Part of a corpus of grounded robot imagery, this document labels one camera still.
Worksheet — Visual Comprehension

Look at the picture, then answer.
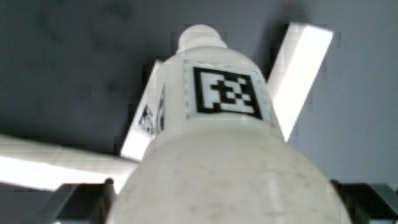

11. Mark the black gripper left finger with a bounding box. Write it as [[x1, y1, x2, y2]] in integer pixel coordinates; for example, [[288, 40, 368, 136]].
[[36, 179, 116, 224]]

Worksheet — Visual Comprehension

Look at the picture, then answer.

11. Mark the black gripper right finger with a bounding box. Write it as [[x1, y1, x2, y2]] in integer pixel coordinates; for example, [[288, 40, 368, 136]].
[[331, 180, 398, 224]]

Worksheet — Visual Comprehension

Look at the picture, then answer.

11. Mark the white light bulb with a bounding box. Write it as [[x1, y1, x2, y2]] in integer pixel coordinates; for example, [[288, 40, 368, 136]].
[[105, 23, 370, 224]]

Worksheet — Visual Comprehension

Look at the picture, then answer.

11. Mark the white lamp base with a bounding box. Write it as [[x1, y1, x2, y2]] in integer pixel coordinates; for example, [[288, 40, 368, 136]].
[[121, 60, 164, 161]]

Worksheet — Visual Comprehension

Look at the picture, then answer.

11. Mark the white L-shaped fence wall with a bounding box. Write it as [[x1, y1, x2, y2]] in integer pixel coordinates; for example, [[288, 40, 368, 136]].
[[0, 23, 335, 190]]

